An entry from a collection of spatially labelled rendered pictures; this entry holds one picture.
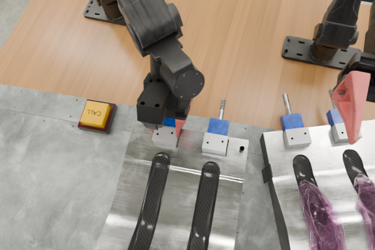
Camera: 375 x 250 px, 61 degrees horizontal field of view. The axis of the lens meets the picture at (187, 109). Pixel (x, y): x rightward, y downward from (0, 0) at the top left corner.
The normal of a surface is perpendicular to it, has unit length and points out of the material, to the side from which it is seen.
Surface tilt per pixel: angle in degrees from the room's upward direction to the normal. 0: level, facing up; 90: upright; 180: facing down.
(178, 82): 66
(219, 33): 0
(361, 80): 23
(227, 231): 1
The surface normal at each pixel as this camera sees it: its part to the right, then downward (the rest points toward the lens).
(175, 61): -0.27, -0.67
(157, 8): 0.12, -0.06
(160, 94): 0.04, -0.79
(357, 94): -0.18, -0.01
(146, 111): -0.21, 0.59
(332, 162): -0.07, -0.39
